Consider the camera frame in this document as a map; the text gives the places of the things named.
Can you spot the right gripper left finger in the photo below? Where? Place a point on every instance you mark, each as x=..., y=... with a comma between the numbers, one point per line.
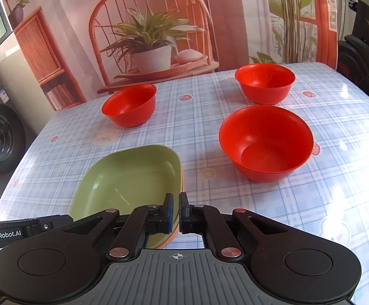
x=142, y=222

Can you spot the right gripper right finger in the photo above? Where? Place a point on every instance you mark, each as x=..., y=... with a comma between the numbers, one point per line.
x=208, y=222

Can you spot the orange plate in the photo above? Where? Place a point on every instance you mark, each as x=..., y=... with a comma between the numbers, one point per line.
x=163, y=240

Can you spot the green square plate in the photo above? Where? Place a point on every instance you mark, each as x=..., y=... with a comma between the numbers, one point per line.
x=128, y=179

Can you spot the red bowl front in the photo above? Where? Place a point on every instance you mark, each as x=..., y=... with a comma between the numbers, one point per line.
x=266, y=143

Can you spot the red bowl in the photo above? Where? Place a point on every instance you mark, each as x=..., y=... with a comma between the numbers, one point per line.
x=266, y=143
x=265, y=83
x=131, y=106

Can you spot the blue plaid tablecloth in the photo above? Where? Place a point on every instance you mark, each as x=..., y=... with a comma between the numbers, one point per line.
x=327, y=196

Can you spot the printed room backdrop cloth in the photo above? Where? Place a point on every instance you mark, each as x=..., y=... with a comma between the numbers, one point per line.
x=76, y=49

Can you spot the black exercise bike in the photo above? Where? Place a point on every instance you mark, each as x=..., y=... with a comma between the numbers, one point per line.
x=353, y=50

